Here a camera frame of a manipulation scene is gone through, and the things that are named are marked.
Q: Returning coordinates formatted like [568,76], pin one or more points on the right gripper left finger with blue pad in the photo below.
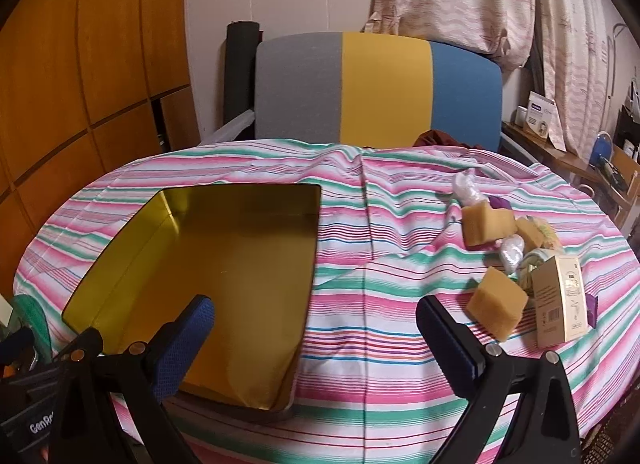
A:
[146,374]

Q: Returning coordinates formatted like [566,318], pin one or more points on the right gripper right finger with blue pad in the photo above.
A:
[543,428]

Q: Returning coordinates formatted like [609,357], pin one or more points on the beige cardboard box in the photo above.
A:
[560,301]

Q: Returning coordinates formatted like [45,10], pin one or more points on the yellow sponge block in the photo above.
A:
[497,304]
[482,224]

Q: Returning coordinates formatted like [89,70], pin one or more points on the white plastic ball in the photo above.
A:
[511,252]
[465,189]

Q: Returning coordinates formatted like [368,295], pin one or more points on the Weidan snack packet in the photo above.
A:
[550,240]

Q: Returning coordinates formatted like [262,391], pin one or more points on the gold metal tin tray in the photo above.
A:
[251,249]

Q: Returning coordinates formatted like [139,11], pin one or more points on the striped pink green bedsheet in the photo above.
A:
[369,390]

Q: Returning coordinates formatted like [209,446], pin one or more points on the small yellow sponge piece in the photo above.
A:
[530,233]

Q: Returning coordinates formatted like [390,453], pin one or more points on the purple candy wrapper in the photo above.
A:
[499,203]

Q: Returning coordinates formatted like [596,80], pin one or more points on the blue round object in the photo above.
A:
[602,149]

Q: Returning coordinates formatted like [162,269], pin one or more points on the orange wooden wardrobe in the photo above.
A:
[86,86]

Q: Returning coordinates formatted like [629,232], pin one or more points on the dark red cloth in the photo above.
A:
[435,137]

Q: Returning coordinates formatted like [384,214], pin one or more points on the white medicine box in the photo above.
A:
[539,115]

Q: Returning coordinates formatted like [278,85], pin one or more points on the black rolled mat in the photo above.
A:
[242,41]

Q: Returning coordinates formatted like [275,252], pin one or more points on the grey yellow blue chair back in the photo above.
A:
[380,91]

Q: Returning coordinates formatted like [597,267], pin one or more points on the pink patterned curtain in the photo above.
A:
[569,36]

